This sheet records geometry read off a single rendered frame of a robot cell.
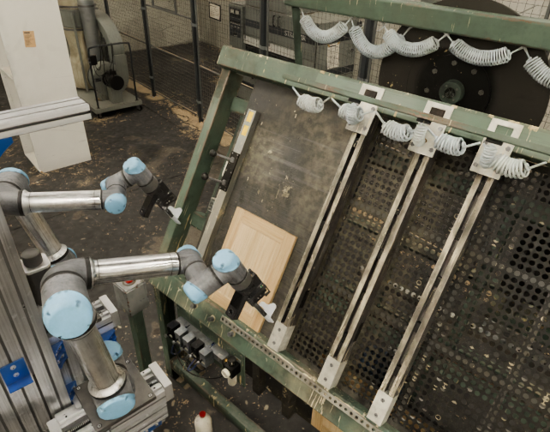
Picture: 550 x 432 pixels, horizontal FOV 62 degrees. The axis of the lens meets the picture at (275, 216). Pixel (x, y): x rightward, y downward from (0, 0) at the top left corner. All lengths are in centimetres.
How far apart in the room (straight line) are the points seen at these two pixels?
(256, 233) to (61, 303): 112
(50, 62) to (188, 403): 379
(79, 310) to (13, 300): 36
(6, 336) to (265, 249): 109
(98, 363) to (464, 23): 190
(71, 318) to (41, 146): 447
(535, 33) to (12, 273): 204
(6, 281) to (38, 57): 406
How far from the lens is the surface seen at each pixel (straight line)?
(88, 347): 144
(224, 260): 140
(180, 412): 304
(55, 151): 576
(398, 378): 185
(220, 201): 230
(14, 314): 166
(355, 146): 192
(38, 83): 550
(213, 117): 241
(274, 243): 212
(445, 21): 227
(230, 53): 239
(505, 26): 219
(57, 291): 133
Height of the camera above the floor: 252
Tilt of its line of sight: 33 degrees down
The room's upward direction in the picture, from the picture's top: 2 degrees clockwise
